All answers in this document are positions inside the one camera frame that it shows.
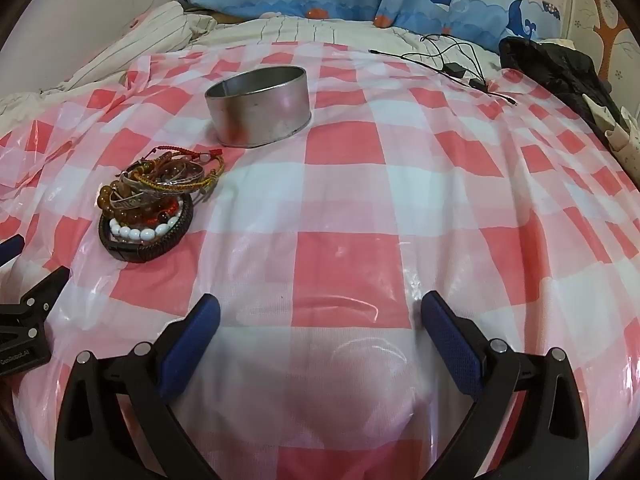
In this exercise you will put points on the round metal tin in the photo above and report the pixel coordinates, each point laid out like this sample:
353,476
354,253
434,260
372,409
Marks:
265,110

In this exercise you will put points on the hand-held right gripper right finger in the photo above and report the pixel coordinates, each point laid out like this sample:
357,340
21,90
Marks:
450,340

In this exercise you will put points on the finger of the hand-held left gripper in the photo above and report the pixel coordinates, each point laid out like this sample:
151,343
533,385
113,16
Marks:
11,249
45,285

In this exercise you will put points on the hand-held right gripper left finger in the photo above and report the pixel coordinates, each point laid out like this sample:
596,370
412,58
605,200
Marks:
192,340

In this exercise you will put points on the red checked plastic tablecloth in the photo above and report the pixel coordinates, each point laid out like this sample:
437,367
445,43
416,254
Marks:
350,185

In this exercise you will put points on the cream striped bed sheet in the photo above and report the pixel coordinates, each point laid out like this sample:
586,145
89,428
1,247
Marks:
150,30

